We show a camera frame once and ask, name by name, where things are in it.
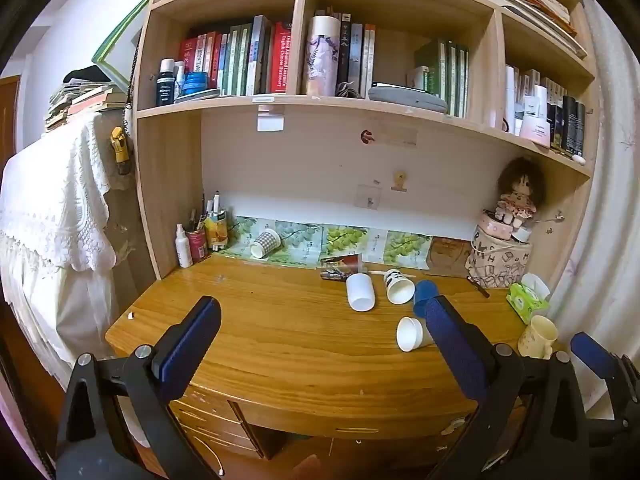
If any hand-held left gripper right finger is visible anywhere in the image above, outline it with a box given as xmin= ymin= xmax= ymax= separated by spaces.
xmin=425 ymin=296 xmax=592 ymax=480

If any patterned fabric bag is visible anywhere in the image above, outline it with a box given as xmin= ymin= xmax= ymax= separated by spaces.
xmin=465 ymin=225 xmax=534 ymax=290

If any cream mug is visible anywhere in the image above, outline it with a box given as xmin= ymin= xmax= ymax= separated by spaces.
xmin=517 ymin=315 xmax=559 ymax=359

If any wooden desk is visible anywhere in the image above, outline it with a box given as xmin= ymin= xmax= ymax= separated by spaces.
xmin=104 ymin=251 xmax=568 ymax=463

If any green grape paper strip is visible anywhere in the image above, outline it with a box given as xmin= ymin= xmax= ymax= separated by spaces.
xmin=220 ymin=216 xmax=434 ymax=270

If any small white box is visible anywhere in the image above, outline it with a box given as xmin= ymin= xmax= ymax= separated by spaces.
xmin=406 ymin=65 xmax=430 ymax=93

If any patterned paper cup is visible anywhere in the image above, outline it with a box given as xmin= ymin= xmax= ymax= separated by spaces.
xmin=249 ymin=228 xmax=282 ymax=260

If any row of cosmetic bottles and boxes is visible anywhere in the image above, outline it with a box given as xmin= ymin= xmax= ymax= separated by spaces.
xmin=501 ymin=64 xmax=587 ymax=157

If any white lace cloth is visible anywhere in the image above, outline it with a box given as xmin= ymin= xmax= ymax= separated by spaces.
xmin=0 ymin=109 xmax=121 ymax=391

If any grey pouch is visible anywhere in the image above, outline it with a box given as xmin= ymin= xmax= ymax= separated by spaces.
xmin=368 ymin=85 xmax=449 ymax=114

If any white cup with black print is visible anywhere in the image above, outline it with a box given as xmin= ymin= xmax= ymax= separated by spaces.
xmin=383 ymin=269 xmax=416 ymax=306

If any black bottle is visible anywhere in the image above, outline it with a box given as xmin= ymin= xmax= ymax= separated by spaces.
xmin=156 ymin=58 xmax=176 ymax=107

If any green framed board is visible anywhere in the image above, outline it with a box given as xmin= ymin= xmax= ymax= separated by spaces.
xmin=92 ymin=0 xmax=154 ymax=87

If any red can pen holder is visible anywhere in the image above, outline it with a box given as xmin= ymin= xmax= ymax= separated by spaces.
xmin=186 ymin=227 xmax=209 ymax=262

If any row of dark books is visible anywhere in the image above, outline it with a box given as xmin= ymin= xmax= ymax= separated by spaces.
xmin=339 ymin=9 xmax=379 ymax=98

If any blue cup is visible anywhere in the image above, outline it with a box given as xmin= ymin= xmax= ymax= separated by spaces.
xmin=413 ymin=280 xmax=441 ymax=319

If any pile of old books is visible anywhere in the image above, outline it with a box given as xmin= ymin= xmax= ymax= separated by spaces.
xmin=44 ymin=81 xmax=132 ymax=134

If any curly-haired doll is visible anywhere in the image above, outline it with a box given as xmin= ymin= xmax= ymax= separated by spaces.
xmin=494 ymin=156 xmax=547 ymax=226

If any white floral tube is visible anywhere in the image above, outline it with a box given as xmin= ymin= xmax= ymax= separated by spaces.
xmin=305 ymin=15 xmax=343 ymax=97

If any small white cup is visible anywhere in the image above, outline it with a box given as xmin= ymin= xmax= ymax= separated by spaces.
xmin=396 ymin=316 xmax=435 ymax=352

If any green tissue pack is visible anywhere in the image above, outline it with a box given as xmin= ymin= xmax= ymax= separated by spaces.
xmin=506 ymin=274 xmax=551 ymax=325

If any brown sketch paper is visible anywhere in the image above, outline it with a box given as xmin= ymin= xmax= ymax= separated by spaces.
xmin=426 ymin=236 xmax=474 ymax=279

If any clear wall hook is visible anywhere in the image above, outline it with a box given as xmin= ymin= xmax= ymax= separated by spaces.
xmin=357 ymin=184 xmax=382 ymax=209

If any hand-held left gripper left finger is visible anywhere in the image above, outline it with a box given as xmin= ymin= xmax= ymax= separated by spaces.
xmin=54 ymin=296 xmax=222 ymax=480

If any row of colourful books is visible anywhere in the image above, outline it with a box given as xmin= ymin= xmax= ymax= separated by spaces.
xmin=177 ymin=14 xmax=294 ymax=97

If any row of green books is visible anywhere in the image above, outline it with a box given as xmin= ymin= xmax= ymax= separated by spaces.
xmin=414 ymin=38 xmax=471 ymax=119

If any pink music box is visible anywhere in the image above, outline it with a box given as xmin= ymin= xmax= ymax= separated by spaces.
xmin=477 ymin=209 xmax=514 ymax=241

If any white cable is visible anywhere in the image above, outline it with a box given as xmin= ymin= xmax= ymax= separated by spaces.
xmin=189 ymin=434 xmax=224 ymax=477

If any white floral curtain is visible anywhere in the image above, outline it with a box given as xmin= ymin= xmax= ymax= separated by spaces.
xmin=547 ymin=0 xmax=640 ymax=421

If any wooden bookshelf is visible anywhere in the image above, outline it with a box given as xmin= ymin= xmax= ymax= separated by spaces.
xmin=131 ymin=0 xmax=601 ymax=283

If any clear plastic holder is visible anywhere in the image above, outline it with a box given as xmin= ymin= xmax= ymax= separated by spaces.
xmin=256 ymin=105 xmax=286 ymax=134

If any blue jar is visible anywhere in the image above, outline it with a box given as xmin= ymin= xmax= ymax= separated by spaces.
xmin=183 ymin=72 xmax=211 ymax=97

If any tall white cup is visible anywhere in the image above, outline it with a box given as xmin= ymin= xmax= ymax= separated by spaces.
xmin=346 ymin=272 xmax=377 ymax=311

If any yellow carton pen holder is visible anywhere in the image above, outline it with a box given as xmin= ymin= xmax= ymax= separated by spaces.
xmin=204 ymin=210 xmax=229 ymax=252

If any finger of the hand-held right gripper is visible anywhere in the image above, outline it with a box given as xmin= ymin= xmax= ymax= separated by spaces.
xmin=570 ymin=332 xmax=640 ymax=433

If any white spray bottle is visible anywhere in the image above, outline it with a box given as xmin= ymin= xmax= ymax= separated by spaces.
xmin=174 ymin=223 xmax=194 ymax=269

